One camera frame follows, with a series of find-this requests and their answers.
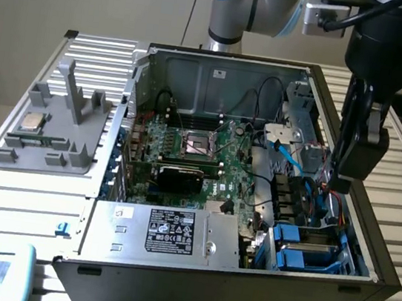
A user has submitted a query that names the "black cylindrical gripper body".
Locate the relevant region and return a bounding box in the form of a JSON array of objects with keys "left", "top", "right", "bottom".
[{"left": 338, "top": 0, "right": 402, "bottom": 108}]

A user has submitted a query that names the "silver disk bay cage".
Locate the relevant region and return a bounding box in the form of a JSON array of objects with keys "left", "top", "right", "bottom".
[{"left": 274, "top": 77, "right": 337, "bottom": 176}]

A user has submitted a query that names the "silver disk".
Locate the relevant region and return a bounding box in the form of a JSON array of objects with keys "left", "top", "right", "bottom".
[{"left": 260, "top": 120, "right": 303, "bottom": 154}]

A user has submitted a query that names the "blue disk caddy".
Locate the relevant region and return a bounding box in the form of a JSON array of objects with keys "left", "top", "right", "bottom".
[
  {"left": 271, "top": 222, "right": 303, "bottom": 252},
  {"left": 277, "top": 245, "right": 345, "bottom": 280}
]

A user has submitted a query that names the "black case fan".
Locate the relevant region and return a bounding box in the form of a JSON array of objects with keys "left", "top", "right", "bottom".
[{"left": 295, "top": 174, "right": 333, "bottom": 222}]

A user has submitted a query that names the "green motherboard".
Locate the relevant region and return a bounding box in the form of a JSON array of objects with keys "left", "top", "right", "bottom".
[{"left": 117, "top": 104, "right": 270, "bottom": 221}]

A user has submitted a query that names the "CPU socket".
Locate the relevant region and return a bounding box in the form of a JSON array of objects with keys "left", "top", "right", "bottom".
[{"left": 179, "top": 128, "right": 214, "bottom": 159}]

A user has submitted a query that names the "black RAM slot bank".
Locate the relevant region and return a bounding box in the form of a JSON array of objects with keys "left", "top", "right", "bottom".
[{"left": 165, "top": 107, "right": 226, "bottom": 133}]

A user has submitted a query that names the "black graphics card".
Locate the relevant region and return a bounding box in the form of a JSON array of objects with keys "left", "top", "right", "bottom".
[{"left": 153, "top": 162, "right": 206, "bottom": 199}]

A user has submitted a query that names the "black open PC case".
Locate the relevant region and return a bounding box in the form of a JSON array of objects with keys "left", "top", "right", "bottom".
[{"left": 47, "top": 32, "right": 402, "bottom": 301}]

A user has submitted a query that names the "silver power supply unit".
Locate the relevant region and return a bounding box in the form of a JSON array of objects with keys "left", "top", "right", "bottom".
[{"left": 90, "top": 196, "right": 248, "bottom": 278}]

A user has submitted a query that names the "grey parts rack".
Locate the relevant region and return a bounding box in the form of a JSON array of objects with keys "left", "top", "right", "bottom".
[{"left": 0, "top": 50, "right": 119, "bottom": 183}]

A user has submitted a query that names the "blue panel latch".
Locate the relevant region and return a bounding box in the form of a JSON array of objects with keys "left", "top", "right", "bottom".
[{"left": 53, "top": 220, "right": 73, "bottom": 239}]

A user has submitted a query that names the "green RAM stick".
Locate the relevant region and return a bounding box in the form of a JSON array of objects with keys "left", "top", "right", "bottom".
[{"left": 4, "top": 129, "right": 66, "bottom": 151}]

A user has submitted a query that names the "silver CPU chip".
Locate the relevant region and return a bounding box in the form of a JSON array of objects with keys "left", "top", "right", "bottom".
[{"left": 19, "top": 109, "right": 50, "bottom": 136}]

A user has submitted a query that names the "silver case side panel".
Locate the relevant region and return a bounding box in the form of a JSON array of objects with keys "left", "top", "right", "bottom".
[{"left": 0, "top": 20, "right": 152, "bottom": 271}]

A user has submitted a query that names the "black camera cable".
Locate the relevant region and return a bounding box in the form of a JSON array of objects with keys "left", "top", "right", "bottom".
[{"left": 317, "top": 0, "right": 395, "bottom": 40}]

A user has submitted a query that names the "red yellow power wire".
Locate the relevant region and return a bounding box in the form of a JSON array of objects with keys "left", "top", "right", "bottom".
[{"left": 320, "top": 188, "right": 352, "bottom": 228}]

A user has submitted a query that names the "blue data wire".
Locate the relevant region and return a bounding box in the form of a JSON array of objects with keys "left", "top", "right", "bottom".
[{"left": 268, "top": 138, "right": 310, "bottom": 178}]

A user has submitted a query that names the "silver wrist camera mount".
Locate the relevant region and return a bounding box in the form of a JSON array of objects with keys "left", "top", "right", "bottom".
[{"left": 300, "top": 0, "right": 350, "bottom": 41}]

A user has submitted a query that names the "black internal wire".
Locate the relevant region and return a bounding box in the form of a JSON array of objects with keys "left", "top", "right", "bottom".
[{"left": 240, "top": 72, "right": 289, "bottom": 133}]

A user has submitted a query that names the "thin black wall cable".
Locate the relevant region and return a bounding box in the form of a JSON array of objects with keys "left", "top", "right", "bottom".
[{"left": 179, "top": 0, "right": 203, "bottom": 49}]

